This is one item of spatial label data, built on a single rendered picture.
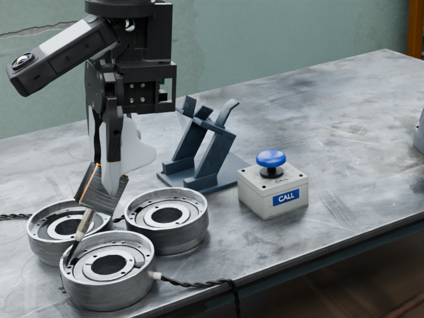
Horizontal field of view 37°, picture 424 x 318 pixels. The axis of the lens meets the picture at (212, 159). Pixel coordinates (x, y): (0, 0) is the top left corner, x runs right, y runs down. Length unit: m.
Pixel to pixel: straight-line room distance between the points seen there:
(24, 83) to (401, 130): 0.65
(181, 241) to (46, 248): 0.16
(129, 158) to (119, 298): 0.15
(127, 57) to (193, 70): 1.91
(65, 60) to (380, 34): 2.51
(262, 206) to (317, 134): 0.29
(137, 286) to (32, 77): 0.24
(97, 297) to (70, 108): 1.80
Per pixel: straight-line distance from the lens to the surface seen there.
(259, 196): 0.81
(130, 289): 0.69
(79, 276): 0.72
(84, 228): 0.72
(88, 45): 0.65
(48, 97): 2.41
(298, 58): 2.81
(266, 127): 1.11
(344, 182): 0.92
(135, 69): 0.65
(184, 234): 0.76
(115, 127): 0.65
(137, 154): 0.69
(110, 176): 0.68
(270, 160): 0.82
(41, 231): 0.82
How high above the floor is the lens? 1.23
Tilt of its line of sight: 25 degrees down
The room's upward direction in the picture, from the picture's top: 5 degrees counter-clockwise
